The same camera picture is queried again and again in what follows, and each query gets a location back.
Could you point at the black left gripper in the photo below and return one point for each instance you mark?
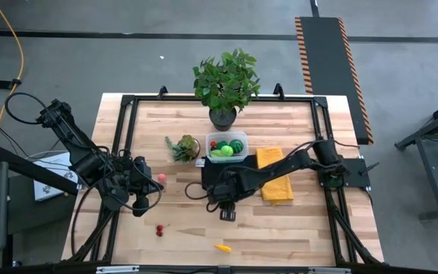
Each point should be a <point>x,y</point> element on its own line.
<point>135,180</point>

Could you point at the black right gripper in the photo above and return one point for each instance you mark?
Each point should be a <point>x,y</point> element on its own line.
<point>224,194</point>

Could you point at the pink toy peach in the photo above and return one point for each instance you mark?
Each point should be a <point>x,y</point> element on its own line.
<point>161,178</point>

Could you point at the lime green toy vegetable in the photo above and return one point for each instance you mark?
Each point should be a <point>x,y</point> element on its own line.
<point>215,153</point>

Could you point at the light green toy cabbage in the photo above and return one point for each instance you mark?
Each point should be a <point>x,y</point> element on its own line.
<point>226,150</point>

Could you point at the striped green toy watermelon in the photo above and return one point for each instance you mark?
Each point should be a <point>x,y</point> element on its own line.
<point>237,146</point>

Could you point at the dark green toy vegetable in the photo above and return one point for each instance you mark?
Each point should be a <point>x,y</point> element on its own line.
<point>222,144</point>

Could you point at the red toy raspberry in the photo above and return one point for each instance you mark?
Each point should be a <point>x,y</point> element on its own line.
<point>213,144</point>

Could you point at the yellow toy banana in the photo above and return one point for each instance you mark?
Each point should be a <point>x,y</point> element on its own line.
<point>223,248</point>

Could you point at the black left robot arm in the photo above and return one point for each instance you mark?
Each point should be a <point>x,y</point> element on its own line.
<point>86,160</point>

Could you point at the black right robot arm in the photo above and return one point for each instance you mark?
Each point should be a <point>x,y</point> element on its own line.
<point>280,167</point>

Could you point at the clear plastic tupperware container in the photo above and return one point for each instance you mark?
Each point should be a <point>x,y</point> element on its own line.
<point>243,137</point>

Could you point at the black cloth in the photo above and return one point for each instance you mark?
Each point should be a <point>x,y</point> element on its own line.
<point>205,173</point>

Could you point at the white cloth label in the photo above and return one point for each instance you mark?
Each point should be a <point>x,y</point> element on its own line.
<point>200,163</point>

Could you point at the small spiky succulent plant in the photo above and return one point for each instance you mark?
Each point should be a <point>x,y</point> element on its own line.
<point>185,148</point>

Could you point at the yellow cloth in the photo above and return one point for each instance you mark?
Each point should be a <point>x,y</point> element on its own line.
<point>276,188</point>

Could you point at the white booklet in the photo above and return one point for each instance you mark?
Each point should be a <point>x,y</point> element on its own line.
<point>48,192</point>

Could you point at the leafy green potted tree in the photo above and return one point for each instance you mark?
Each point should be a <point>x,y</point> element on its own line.
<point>224,81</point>

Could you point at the black diagonal beam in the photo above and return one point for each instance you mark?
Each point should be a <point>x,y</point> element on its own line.
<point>32,169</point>

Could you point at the black floor mat striped edges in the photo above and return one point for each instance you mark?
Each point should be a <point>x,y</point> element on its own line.
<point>327,76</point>

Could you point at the black metal stand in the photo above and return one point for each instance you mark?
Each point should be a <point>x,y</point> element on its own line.
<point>437,125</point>

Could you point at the black metal table frame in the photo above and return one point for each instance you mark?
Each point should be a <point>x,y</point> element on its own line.
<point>158,98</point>

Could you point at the silver metal bracket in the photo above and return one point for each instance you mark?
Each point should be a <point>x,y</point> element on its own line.
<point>329,270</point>
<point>116,269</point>

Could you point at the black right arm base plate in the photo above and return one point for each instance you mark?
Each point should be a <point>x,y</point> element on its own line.
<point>356,173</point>

